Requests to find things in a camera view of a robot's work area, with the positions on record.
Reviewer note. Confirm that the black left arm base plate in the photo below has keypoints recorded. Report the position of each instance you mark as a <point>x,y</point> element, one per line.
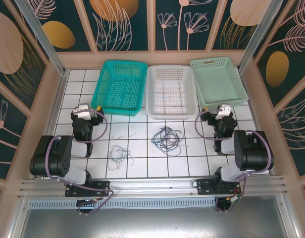
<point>100,188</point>

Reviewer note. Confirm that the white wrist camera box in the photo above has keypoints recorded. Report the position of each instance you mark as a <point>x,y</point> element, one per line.
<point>84,112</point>
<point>223,111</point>

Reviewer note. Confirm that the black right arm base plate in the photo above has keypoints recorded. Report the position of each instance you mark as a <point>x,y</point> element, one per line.
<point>204,188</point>

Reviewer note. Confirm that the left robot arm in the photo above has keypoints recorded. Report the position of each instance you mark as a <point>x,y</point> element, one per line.
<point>56,158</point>

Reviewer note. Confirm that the grey metal sheet panel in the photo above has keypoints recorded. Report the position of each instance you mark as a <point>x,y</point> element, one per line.
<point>152,225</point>

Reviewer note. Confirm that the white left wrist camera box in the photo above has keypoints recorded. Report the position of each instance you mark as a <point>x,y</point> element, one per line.
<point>84,112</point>

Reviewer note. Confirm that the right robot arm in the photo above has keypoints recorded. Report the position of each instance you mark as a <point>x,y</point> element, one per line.
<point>254,153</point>

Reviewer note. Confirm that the teal perforated plastic basket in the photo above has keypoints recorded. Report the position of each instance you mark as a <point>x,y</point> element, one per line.
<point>98,94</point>

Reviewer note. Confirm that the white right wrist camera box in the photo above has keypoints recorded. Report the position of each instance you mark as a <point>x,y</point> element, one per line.
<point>223,111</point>

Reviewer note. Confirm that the aluminium frame post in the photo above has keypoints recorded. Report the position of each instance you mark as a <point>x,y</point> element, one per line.
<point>259,37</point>
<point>42,37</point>

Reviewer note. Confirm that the green controller board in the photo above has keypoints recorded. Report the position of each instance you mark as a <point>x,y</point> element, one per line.
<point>235,199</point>

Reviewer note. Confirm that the mint green plastic basket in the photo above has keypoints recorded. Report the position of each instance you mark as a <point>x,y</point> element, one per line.
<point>217,81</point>

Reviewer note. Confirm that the aluminium extrusion rail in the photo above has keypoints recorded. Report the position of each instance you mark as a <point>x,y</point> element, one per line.
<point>152,184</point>

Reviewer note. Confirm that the white perforated plastic basket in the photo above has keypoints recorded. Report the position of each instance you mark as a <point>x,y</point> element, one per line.
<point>167,115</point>

